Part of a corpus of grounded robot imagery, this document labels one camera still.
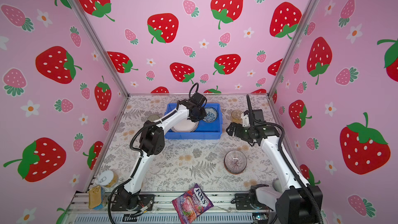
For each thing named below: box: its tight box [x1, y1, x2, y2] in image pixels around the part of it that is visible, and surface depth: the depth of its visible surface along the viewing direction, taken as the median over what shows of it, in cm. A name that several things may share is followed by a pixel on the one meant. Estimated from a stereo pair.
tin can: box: [97, 170, 119, 188], surface depth 78 cm
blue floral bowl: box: [202, 106, 218, 123], surface depth 103 cm
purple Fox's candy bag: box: [171, 183, 215, 224], surface depth 73 cm
